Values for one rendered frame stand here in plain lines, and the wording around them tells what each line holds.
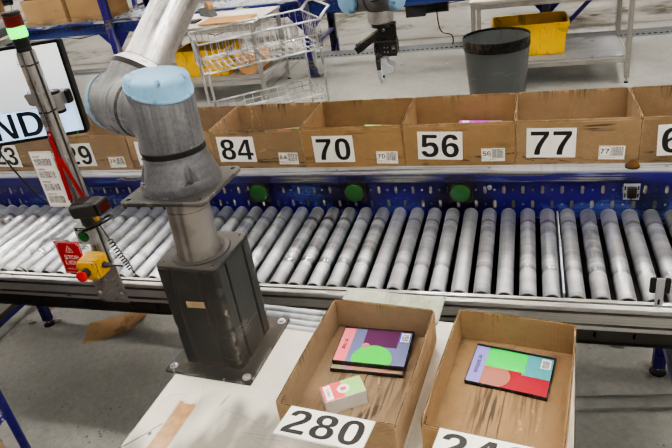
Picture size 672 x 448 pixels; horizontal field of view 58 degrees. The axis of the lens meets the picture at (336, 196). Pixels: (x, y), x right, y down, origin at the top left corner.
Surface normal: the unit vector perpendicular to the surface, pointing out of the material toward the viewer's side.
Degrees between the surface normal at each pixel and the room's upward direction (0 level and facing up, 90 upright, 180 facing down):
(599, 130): 90
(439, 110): 90
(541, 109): 90
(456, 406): 1
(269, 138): 90
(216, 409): 0
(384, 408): 1
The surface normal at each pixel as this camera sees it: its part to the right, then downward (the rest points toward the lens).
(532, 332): -0.38, 0.46
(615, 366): -0.15, -0.88
